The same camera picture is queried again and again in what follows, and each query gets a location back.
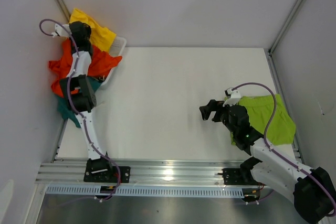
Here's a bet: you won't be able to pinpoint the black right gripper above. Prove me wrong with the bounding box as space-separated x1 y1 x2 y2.
199 99 237 136

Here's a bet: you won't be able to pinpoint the yellow shorts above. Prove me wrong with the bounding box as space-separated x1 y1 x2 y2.
70 8 117 52

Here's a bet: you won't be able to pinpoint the lime green shorts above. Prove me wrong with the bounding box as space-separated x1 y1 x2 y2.
236 94 296 146

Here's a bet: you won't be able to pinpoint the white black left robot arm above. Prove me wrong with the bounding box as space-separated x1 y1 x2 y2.
60 22 109 161

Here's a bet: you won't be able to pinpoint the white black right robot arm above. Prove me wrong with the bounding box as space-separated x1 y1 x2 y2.
200 100 335 223

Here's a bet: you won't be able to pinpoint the orange shorts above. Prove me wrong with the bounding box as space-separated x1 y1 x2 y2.
48 39 122 98

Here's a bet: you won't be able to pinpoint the teal shorts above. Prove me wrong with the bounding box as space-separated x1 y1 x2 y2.
55 77 102 129

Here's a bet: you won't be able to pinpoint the white plastic laundry basket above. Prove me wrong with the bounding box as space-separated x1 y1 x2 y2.
100 36 127 89

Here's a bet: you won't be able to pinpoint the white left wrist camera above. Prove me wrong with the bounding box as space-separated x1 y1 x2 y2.
51 24 71 38

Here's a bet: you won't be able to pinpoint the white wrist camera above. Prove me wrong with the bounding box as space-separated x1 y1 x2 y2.
223 88 242 106
51 24 71 38

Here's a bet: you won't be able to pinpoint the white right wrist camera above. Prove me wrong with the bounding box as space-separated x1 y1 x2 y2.
223 88 242 106

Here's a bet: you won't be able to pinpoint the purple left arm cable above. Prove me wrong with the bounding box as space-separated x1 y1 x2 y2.
38 18 122 207

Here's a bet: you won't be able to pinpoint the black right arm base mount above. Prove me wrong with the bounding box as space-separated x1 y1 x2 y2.
217 168 260 186

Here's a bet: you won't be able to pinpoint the white slotted cable duct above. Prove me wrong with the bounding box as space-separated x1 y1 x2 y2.
46 184 244 198

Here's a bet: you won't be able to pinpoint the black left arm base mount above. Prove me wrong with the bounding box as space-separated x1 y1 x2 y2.
83 157 131 183

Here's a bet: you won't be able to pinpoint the aluminium frame rail front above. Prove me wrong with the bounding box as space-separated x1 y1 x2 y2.
35 158 241 187

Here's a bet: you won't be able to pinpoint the aluminium corner post right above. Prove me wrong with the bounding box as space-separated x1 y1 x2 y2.
267 0 322 53

